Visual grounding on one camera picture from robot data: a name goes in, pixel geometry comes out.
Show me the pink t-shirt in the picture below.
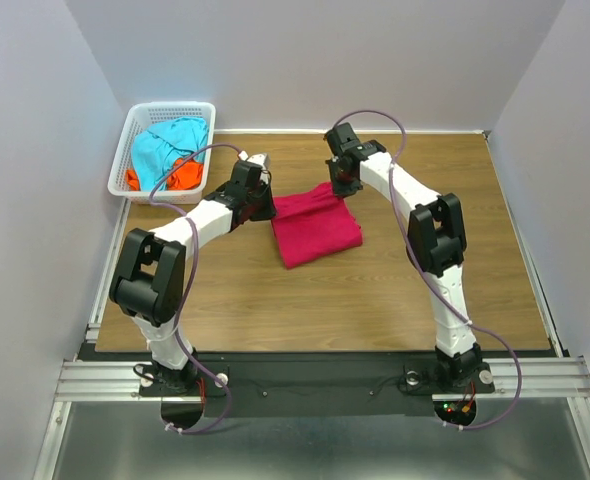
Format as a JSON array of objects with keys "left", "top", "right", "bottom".
[{"left": 271, "top": 182, "right": 363, "bottom": 269}]

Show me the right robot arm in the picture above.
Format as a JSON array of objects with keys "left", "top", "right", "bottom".
[{"left": 324, "top": 122, "right": 482, "bottom": 390}]

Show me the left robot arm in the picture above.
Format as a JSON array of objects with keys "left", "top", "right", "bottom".
[{"left": 109, "top": 153, "right": 276, "bottom": 394}]

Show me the orange t-shirt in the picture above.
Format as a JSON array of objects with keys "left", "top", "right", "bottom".
[{"left": 124, "top": 158, "right": 204, "bottom": 191}]

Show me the light blue t-shirt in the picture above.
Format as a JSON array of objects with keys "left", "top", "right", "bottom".
[{"left": 131, "top": 117, "right": 209, "bottom": 168}]

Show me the white plastic basket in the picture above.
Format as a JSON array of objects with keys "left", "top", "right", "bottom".
[{"left": 108, "top": 101, "right": 216, "bottom": 204}]

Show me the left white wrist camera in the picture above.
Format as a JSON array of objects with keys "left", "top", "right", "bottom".
[{"left": 238, "top": 151, "right": 270, "bottom": 171}]

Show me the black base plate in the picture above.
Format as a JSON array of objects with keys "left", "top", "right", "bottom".
[{"left": 139, "top": 352, "right": 496, "bottom": 421}]

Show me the aluminium rail frame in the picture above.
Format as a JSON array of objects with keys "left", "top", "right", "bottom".
[{"left": 36, "top": 134, "right": 590, "bottom": 479}]

